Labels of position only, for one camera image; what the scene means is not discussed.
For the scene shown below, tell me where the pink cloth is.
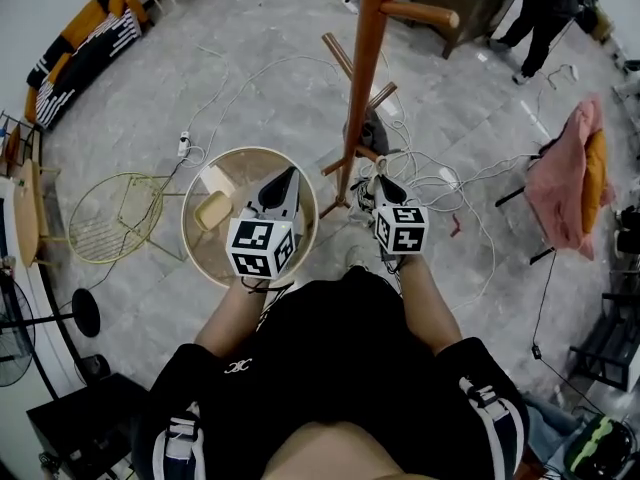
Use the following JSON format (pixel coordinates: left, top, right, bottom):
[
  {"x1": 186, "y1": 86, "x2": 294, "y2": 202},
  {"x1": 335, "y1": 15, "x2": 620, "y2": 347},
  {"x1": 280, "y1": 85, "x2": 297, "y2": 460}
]
[{"x1": 524, "y1": 95, "x2": 616, "y2": 262}]

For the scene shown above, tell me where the black green backpack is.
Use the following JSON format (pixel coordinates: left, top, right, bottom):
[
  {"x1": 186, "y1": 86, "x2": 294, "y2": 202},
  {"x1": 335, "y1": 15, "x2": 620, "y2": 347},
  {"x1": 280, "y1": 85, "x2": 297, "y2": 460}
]
[{"x1": 564, "y1": 415, "x2": 639, "y2": 480}]

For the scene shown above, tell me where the thin black cable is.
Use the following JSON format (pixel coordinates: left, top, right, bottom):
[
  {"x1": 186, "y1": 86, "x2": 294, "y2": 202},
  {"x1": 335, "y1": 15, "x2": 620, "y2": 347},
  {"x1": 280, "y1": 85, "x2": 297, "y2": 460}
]
[{"x1": 59, "y1": 156, "x2": 187, "y2": 310}]

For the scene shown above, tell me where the light wooden table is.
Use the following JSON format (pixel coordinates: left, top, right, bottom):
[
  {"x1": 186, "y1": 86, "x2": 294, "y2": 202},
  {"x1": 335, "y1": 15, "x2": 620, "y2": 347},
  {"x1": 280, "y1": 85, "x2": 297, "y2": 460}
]
[{"x1": 12, "y1": 157, "x2": 64, "y2": 269}]

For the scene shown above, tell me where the person's left forearm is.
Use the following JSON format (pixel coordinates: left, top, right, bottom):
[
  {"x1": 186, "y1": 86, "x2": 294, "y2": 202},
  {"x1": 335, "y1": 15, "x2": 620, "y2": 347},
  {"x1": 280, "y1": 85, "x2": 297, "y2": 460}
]
[{"x1": 193, "y1": 275, "x2": 274, "y2": 359}]

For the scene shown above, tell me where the black cabinet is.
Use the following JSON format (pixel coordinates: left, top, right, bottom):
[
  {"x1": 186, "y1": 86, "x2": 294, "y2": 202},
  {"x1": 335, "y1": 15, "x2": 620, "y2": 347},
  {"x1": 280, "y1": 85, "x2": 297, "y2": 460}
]
[{"x1": 25, "y1": 372, "x2": 151, "y2": 480}]

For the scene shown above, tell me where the dark wooden cabinet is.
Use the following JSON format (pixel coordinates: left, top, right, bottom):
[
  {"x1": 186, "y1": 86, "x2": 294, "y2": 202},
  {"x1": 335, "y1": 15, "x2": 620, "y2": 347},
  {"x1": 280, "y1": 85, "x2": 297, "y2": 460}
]
[{"x1": 410, "y1": 0, "x2": 524, "y2": 60}]

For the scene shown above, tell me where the orange chair cushion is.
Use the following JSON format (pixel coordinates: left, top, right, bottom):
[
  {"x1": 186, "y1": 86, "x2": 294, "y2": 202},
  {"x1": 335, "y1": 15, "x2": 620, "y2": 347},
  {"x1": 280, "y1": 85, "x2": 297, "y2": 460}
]
[{"x1": 581, "y1": 130, "x2": 609, "y2": 234}]

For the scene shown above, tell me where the person's chin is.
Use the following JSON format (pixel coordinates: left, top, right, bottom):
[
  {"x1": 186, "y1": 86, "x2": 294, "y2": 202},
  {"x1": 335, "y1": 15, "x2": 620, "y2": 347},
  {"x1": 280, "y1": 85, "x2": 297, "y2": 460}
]
[{"x1": 262, "y1": 421, "x2": 404, "y2": 480}]

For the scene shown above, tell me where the small black bin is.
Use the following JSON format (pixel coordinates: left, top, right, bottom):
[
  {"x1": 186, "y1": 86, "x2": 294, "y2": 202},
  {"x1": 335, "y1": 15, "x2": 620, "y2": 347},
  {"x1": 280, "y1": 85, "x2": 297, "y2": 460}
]
[{"x1": 74, "y1": 353, "x2": 112, "y2": 384}]

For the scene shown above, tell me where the black orange striped sofa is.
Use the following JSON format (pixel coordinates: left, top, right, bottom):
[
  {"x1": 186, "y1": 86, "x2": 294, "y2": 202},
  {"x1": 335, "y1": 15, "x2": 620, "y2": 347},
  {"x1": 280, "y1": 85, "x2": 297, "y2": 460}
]
[{"x1": 23, "y1": 0, "x2": 154, "y2": 130}]

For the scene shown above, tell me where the long white cable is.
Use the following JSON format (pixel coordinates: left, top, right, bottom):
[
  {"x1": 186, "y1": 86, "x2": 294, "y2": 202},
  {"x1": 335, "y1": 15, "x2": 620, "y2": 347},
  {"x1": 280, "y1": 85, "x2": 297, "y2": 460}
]
[{"x1": 187, "y1": 45, "x2": 347, "y2": 142}]

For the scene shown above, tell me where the black floor fan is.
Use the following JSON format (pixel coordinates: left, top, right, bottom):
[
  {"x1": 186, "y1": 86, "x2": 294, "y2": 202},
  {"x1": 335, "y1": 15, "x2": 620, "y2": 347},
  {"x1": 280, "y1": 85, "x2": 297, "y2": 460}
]
[{"x1": 0, "y1": 277, "x2": 101, "y2": 388}]

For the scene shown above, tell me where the white black shoulder strap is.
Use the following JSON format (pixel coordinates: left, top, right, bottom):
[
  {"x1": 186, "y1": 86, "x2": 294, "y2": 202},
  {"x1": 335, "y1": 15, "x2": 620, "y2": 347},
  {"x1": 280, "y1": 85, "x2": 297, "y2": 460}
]
[
  {"x1": 458, "y1": 375, "x2": 526, "y2": 480},
  {"x1": 152, "y1": 402, "x2": 206, "y2": 480}
]

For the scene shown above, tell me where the person's black shirt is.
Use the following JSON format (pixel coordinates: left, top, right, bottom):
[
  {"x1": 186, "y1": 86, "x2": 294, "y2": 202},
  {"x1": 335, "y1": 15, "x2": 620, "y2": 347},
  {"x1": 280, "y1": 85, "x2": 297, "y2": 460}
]
[{"x1": 132, "y1": 266, "x2": 530, "y2": 480}]

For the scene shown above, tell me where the black chair frame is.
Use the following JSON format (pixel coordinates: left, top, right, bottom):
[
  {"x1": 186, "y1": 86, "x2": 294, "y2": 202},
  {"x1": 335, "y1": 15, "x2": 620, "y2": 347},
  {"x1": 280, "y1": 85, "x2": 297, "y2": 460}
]
[{"x1": 494, "y1": 140, "x2": 556, "y2": 267}]

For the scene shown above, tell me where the small black metal rack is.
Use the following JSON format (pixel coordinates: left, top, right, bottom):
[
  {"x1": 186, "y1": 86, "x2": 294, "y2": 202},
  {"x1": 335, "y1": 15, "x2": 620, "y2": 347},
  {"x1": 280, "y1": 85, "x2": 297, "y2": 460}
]
[{"x1": 0, "y1": 110, "x2": 44, "y2": 177}]

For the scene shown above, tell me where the small cream tray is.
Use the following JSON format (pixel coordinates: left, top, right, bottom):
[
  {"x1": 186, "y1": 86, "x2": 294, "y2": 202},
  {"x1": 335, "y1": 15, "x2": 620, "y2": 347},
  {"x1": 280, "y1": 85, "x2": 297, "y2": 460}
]
[{"x1": 193, "y1": 191, "x2": 234, "y2": 233}]

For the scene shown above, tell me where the black cable with adapter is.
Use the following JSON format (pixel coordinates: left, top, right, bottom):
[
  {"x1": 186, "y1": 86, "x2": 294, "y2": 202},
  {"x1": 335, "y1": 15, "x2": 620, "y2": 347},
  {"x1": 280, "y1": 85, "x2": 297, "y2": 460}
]
[{"x1": 529, "y1": 252, "x2": 607, "y2": 415}]

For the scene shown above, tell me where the black metal shelf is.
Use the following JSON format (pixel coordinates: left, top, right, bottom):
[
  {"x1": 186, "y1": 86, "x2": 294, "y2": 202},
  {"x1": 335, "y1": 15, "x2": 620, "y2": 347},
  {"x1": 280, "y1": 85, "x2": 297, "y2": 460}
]
[{"x1": 569, "y1": 267, "x2": 640, "y2": 394}]

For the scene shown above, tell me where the brown wooden coat rack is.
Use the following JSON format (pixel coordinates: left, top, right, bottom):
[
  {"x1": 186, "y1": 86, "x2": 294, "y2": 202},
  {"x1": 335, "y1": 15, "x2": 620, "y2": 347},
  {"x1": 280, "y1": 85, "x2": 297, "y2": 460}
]
[{"x1": 318, "y1": 0, "x2": 461, "y2": 220}]

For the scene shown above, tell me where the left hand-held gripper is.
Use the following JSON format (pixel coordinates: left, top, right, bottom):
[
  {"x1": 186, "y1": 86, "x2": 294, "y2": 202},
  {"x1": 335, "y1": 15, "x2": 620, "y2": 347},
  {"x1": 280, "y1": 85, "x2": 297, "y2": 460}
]
[{"x1": 225, "y1": 165, "x2": 304, "y2": 282}]

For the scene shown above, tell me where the person's right forearm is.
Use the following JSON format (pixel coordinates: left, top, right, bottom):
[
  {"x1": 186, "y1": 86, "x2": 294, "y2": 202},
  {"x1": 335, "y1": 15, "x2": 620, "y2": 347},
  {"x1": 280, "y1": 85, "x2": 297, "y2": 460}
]
[{"x1": 399, "y1": 255, "x2": 464, "y2": 357}]

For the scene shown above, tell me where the tangled white cable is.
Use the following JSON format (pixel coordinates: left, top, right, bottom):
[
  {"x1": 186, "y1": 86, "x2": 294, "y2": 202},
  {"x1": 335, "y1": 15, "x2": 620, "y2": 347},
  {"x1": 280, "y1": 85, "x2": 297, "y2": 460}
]
[{"x1": 349, "y1": 52, "x2": 542, "y2": 314}]

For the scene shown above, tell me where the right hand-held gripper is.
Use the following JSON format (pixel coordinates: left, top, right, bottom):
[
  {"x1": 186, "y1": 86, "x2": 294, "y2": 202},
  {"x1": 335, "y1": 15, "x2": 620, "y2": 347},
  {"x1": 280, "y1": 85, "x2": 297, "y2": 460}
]
[{"x1": 372, "y1": 172, "x2": 430, "y2": 257}]

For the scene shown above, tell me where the white charger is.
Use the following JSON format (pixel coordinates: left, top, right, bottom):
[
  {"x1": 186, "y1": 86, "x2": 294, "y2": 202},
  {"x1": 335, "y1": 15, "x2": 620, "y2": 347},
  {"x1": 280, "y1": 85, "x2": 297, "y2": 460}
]
[{"x1": 547, "y1": 62, "x2": 581, "y2": 92}]

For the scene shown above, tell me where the yellow wire round table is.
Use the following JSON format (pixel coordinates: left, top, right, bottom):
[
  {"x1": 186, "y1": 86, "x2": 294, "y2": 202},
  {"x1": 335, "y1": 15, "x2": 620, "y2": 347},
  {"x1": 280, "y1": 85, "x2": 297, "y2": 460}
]
[{"x1": 67, "y1": 171, "x2": 189, "y2": 265}]

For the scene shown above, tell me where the yellow-brown box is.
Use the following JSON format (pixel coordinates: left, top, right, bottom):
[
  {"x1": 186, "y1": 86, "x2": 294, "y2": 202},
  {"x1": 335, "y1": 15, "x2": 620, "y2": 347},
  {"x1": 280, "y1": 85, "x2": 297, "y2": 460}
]
[{"x1": 587, "y1": 5, "x2": 616, "y2": 44}]

